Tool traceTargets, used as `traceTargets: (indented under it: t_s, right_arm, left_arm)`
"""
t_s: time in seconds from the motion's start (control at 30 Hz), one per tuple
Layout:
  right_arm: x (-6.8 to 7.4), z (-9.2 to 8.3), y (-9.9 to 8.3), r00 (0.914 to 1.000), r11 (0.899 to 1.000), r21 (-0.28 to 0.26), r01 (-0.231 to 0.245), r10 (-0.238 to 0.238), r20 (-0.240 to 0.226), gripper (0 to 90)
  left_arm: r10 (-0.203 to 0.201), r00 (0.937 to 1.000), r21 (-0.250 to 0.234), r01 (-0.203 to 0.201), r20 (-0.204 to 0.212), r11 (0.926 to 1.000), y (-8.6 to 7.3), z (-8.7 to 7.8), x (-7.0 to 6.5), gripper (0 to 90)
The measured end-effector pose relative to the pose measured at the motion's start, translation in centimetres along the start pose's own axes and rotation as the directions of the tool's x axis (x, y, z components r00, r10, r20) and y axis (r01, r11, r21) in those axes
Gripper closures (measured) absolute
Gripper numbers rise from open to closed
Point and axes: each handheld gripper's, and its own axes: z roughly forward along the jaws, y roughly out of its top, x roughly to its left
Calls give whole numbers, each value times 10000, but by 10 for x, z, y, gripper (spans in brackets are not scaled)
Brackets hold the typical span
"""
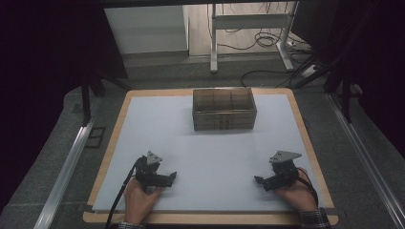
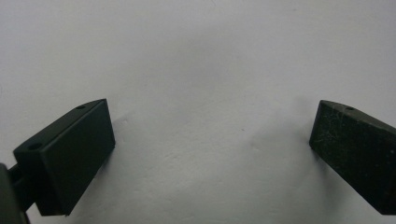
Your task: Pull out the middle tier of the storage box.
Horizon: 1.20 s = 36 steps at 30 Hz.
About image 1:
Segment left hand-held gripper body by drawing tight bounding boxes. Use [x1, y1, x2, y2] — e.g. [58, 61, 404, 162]
[134, 151, 167, 194]

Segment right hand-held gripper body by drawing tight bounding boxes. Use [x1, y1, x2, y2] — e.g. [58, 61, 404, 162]
[266, 150, 303, 192]

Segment person's right hand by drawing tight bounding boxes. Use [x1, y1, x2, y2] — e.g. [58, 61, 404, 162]
[274, 168, 318, 213]

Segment person's left hand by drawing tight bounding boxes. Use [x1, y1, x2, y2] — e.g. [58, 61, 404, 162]
[123, 177, 164, 225]

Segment white table mat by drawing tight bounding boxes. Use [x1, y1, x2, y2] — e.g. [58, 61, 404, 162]
[91, 94, 327, 213]

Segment wooden compartment box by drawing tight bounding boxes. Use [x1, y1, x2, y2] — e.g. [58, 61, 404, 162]
[192, 87, 258, 132]

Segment black metal stand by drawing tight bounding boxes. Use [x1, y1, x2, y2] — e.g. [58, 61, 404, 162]
[323, 74, 362, 124]
[79, 74, 106, 127]

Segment white cabinet panel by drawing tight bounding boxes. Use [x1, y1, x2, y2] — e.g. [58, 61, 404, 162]
[103, 5, 189, 55]

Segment dark curtain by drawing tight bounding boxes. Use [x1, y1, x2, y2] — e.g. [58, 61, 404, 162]
[0, 0, 129, 204]
[290, 0, 405, 160]

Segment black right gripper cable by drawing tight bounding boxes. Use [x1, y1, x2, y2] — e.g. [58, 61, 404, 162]
[295, 167, 320, 208]

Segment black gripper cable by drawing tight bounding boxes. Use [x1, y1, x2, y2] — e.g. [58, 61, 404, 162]
[104, 156, 142, 229]
[295, 167, 320, 208]

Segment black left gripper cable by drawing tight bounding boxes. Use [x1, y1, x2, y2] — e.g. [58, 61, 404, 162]
[104, 156, 142, 229]

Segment aluminium rail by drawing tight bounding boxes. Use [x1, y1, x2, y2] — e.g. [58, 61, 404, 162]
[32, 115, 98, 229]
[327, 93, 405, 229]

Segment black floor cables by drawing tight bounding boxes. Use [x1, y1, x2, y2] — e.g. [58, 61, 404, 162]
[219, 3, 316, 89]

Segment white metal desk frame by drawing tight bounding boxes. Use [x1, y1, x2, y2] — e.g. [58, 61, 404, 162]
[209, 0, 300, 74]

